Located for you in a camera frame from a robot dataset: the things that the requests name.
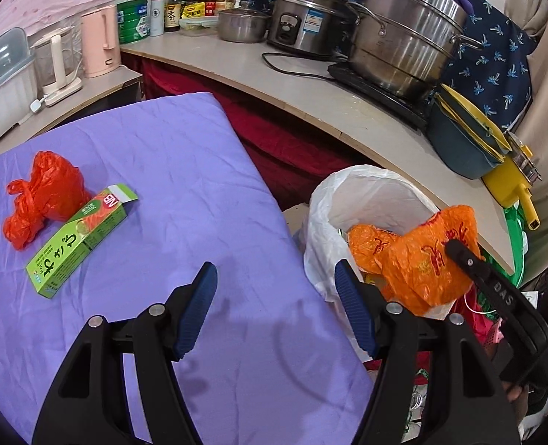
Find orange snack wrapper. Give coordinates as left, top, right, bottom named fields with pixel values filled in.
left=347, top=224, right=399, bottom=274

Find orange tea bag wrapper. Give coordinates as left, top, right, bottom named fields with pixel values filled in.
left=377, top=205, right=480, bottom=316

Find green orange small box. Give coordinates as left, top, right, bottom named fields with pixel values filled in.
left=26, top=184, right=138, bottom=299

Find red plastic bag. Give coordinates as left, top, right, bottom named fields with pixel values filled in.
left=3, top=151, right=92, bottom=250

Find white lined trash bin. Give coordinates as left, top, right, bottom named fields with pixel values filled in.
left=299, top=165, right=439, bottom=363

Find purple tablecloth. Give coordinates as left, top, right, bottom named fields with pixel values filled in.
left=0, top=93, right=372, bottom=444

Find green plastic bag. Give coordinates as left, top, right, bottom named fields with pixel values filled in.
left=483, top=202, right=529, bottom=288

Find red cloth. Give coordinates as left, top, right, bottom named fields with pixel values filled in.
left=120, top=52, right=502, bottom=381

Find yellow pot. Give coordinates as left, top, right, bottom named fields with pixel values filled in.
left=482, top=132, right=541, bottom=231

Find stacked teal yellow basins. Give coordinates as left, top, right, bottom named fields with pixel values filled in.
left=426, top=83, right=512, bottom=180

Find black induction cooker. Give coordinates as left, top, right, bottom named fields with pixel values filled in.
left=327, top=62, right=428, bottom=132

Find blue patterned cloth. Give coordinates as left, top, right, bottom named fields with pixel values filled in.
left=247, top=0, right=536, bottom=130

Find large steel steamer pot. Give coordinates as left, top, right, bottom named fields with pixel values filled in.
left=349, top=0, right=483, bottom=99

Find white glass kettle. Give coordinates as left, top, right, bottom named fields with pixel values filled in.
left=31, top=26, right=83, bottom=108

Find white dish rack box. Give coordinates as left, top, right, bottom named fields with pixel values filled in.
left=0, top=27, right=38, bottom=138

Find pink electric kettle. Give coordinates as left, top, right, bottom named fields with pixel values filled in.
left=81, top=4, right=121, bottom=78

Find small steel pot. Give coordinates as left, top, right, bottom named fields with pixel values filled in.
left=217, top=7, right=271, bottom=43

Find green tin can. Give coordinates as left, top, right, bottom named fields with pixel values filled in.
left=116, top=0, right=149, bottom=44

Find steel rice cooker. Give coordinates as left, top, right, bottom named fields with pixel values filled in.
left=267, top=0, right=356, bottom=59

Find dark sauce bottle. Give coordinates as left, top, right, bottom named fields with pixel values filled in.
left=164, top=0, right=182, bottom=32

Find white bottle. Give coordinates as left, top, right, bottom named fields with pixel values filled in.
left=149, top=0, right=165, bottom=37

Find black power cable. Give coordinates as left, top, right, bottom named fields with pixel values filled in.
left=260, top=51, right=337, bottom=80

